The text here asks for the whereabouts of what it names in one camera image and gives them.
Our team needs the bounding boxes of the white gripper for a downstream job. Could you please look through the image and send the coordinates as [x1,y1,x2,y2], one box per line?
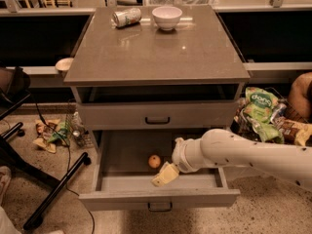
[151,137,204,187]

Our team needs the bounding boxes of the small orange fruit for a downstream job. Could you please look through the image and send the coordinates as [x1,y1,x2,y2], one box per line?
[148,155,161,169]

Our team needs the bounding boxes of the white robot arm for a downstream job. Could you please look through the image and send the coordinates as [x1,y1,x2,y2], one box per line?
[151,129,312,191]

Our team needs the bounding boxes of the open grey lower drawer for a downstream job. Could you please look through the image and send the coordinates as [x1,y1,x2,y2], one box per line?
[80,129,240,212]

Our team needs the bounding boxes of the closed grey upper drawer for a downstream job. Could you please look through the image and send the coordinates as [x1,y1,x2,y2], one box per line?
[77,102,237,130]

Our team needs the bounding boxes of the grey drawer cabinet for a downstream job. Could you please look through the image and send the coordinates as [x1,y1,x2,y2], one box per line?
[64,6,250,145]

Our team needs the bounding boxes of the green dang chip bag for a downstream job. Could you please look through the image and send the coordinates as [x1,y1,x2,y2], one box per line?
[243,87,284,144]

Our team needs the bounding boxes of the brown snack bag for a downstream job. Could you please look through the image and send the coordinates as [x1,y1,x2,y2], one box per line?
[275,117,312,146]

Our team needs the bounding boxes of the snack bags on floor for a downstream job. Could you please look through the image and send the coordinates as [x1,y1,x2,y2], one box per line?
[33,119,70,153]

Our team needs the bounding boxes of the white ceramic bowl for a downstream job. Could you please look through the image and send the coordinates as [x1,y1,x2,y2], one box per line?
[152,6,182,30]

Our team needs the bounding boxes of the small round dish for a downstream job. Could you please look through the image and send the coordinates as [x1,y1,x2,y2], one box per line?
[56,58,73,72]

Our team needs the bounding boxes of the tipped soda can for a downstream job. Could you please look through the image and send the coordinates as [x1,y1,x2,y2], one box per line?
[112,8,141,28]

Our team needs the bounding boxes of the black metal stand leg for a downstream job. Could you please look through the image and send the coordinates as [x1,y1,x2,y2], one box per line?
[23,152,91,231]

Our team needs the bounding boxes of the black office chair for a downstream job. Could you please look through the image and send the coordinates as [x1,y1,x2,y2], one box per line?
[0,65,32,141]

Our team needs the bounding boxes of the wire basket right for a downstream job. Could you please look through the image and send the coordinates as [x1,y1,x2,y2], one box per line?
[234,111,259,141]

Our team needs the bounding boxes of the small wire basket left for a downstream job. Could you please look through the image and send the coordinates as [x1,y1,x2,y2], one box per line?
[65,111,93,148]

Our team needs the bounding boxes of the black cable on floor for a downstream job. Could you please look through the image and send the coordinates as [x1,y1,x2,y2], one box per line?
[28,91,96,234]

